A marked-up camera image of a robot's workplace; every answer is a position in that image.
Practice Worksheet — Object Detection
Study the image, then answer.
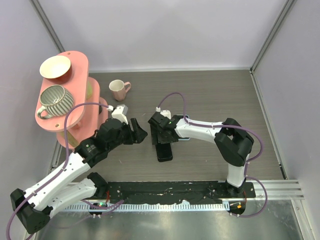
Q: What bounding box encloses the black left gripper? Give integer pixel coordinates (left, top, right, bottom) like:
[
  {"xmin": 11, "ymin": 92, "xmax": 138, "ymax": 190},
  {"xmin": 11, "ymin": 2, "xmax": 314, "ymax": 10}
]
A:
[{"xmin": 107, "ymin": 118, "xmax": 148, "ymax": 152}]

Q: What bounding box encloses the black phone case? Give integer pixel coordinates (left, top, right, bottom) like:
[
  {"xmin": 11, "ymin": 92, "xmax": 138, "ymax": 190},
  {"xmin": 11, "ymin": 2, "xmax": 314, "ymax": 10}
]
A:
[{"xmin": 155, "ymin": 143, "xmax": 173, "ymax": 163}]

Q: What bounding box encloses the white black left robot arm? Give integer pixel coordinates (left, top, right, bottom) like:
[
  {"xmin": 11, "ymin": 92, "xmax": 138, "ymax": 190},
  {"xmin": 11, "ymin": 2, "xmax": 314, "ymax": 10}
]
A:
[{"xmin": 10, "ymin": 118, "xmax": 148, "ymax": 235}]

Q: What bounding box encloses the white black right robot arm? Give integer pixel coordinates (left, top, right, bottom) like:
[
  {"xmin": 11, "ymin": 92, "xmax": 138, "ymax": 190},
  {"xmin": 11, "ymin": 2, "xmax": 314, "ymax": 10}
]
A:
[{"xmin": 148, "ymin": 110, "xmax": 254, "ymax": 198}]

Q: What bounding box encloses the pink mug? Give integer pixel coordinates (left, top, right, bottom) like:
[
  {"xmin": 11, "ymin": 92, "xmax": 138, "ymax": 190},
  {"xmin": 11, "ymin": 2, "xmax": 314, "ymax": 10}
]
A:
[{"xmin": 108, "ymin": 79, "xmax": 132, "ymax": 102}]

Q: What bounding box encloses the pink tiered shelf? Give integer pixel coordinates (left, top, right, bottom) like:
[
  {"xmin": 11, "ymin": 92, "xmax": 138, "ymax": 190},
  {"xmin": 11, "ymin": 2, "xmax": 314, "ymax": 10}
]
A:
[{"xmin": 35, "ymin": 51, "xmax": 108, "ymax": 149}]

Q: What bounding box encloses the grey striped mug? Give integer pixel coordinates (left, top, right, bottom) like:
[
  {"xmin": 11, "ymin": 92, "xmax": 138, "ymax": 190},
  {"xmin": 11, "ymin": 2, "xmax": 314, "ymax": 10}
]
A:
[{"xmin": 36, "ymin": 84, "xmax": 75, "ymax": 120}]

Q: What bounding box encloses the white bowl red outside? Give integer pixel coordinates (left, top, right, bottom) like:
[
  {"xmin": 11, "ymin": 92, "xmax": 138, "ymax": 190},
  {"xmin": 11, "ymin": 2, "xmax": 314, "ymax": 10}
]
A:
[{"xmin": 39, "ymin": 55, "xmax": 72, "ymax": 84}]

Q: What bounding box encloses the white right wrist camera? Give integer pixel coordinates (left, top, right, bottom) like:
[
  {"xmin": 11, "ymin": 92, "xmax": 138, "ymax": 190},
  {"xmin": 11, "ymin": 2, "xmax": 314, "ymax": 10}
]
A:
[{"xmin": 155, "ymin": 107, "xmax": 172, "ymax": 119}]

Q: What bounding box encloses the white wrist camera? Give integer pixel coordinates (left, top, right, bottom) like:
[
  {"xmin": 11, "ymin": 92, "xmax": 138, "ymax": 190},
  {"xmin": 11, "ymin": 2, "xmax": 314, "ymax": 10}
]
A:
[
  {"xmin": 155, "ymin": 107, "xmax": 172, "ymax": 119},
  {"xmin": 107, "ymin": 104, "xmax": 129, "ymax": 125}
]

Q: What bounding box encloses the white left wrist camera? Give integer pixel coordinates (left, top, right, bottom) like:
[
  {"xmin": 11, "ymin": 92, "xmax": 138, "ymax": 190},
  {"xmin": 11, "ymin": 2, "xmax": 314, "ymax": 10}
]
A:
[{"xmin": 107, "ymin": 104, "xmax": 129, "ymax": 125}]

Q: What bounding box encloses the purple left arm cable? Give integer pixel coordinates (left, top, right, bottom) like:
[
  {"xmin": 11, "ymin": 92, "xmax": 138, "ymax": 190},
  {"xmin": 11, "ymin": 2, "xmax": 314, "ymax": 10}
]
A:
[{"xmin": 4, "ymin": 102, "xmax": 113, "ymax": 240}]

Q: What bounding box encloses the aluminium frame rail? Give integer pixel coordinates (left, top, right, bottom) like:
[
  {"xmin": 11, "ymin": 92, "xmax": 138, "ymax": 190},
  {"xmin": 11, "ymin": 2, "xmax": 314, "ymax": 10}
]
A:
[{"xmin": 65, "ymin": 180, "xmax": 304, "ymax": 216}]

